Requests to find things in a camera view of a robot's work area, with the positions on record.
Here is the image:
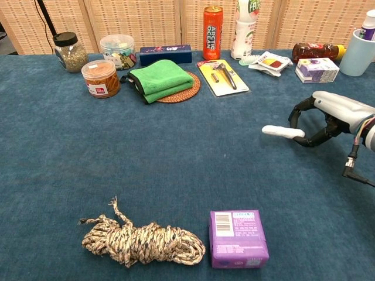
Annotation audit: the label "white snack packet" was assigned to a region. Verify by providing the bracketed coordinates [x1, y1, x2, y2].
[248, 51, 294, 78]

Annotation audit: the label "dark blue rectangular box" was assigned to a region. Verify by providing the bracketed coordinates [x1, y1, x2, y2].
[139, 44, 193, 67]

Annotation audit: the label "black tripod pole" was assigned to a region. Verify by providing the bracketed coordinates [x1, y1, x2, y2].
[36, 0, 58, 37]

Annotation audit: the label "woven folding screen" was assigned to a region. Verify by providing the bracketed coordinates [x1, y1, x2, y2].
[0, 0, 375, 56]

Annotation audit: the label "teal small brush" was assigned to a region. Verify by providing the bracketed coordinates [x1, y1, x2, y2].
[238, 54, 261, 66]

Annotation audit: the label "clear jar of clips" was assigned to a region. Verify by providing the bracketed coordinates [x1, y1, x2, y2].
[99, 34, 138, 70]

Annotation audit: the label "razor blister pack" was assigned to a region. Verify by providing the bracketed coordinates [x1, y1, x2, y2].
[196, 59, 252, 98]

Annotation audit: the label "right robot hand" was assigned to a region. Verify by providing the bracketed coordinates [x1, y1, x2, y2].
[288, 90, 375, 148]

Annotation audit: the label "purple white carton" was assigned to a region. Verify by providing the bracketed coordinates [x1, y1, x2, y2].
[295, 57, 340, 84]

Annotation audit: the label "small white tube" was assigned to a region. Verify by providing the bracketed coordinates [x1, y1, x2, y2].
[261, 125, 306, 139]

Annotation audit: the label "blue table mat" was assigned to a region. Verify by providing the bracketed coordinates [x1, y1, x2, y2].
[0, 49, 375, 281]

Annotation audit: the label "green folded towel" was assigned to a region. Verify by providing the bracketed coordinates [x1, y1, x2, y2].
[128, 59, 195, 104]

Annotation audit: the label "brown sauce bottle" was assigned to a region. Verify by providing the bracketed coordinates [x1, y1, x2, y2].
[292, 42, 347, 61]

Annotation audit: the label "glass jar black lid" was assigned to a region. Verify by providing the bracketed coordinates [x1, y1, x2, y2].
[52, 31, 89, 73]

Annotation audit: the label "light blue cup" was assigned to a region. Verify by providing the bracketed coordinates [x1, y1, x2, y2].
[339, 28, 375, 77]

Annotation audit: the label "braided rope bundle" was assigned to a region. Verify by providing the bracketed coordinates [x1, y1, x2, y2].
[78, 196, 207, 269]

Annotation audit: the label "round woven coaster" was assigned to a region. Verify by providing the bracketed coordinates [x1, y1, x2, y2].
[156, 71, 202, 104]

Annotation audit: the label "purple wrapped box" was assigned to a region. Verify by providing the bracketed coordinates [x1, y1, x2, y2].
[208, 209, 270, 269]

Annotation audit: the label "orange drink can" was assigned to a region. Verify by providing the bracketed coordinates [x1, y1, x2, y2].
[203, 6, 224, 61]

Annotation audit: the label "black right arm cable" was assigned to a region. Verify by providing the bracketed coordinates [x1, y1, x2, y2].
[342, 115, 375, 188]

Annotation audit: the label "clear jar rubber bands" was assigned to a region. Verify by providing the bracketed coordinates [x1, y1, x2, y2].
[81, 59, 121, 99]

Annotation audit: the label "small white bottle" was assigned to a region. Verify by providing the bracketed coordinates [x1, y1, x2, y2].
[359, 9, 375, 40]

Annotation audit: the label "white bottle yellow cap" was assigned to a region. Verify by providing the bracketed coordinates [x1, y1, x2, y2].
[230, 0, 261, 60]

